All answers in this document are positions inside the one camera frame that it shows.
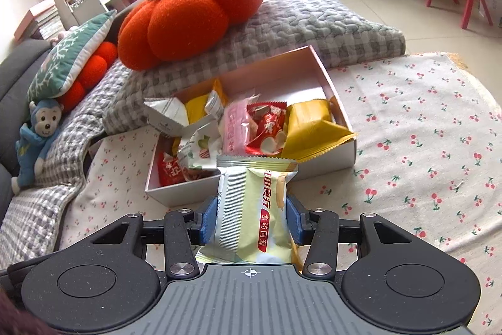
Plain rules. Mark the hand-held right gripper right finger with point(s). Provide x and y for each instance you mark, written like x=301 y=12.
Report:
x=294 y=221

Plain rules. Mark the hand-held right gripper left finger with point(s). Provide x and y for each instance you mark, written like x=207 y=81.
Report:
x=208 y=221

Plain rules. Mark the pale green snack packet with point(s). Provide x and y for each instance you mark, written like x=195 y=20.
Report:
x=251 y=209

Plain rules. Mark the red foil candy packet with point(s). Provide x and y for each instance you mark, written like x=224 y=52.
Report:
x=170 y=170

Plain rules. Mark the white green crinkled packet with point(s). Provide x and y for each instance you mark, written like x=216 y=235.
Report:
x=196 y=146

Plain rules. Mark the plain yellow snack packet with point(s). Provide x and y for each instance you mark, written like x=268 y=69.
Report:
x=310 y=127

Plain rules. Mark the pink snack packet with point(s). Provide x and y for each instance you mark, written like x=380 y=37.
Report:
x=235 y=123

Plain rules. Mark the red white snack packet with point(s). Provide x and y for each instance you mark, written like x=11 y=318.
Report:
x=266 y=123

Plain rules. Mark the white grey nut packet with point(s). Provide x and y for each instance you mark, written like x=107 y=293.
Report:
x=164 y=115

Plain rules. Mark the orange white snack packet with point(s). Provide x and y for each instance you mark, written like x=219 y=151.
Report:
x=196 y=107

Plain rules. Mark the pink cardboard box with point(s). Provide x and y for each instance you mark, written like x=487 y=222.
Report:
x=274 y=76

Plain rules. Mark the cherry print cloth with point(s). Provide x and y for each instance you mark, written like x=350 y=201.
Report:
x=411 y=123

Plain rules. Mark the grey checked blanket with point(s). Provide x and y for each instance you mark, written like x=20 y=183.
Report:
x=39 y=201

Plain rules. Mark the red ball cushion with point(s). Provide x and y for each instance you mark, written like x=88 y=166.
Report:
x=98 y=64

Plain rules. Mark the blue monkey plush toy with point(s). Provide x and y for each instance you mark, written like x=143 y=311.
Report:
x=43 y=123

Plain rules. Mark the grey checked pillow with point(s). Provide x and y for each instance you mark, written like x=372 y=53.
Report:
x=313 y=25

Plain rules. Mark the person's dark fuzzy clothing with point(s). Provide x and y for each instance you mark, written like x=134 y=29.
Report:
x=19 y=319

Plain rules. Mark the orange pumpkin cushion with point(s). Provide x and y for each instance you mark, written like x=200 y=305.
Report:
x=196 y=5

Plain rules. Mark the green snowflake cushion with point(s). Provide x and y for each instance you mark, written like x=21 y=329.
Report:
x=66 y=56

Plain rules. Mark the dark grey sofa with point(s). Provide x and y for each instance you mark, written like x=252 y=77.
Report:
x=15 y=76

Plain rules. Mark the stack of books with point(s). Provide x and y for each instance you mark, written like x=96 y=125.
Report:
x=43 y=19

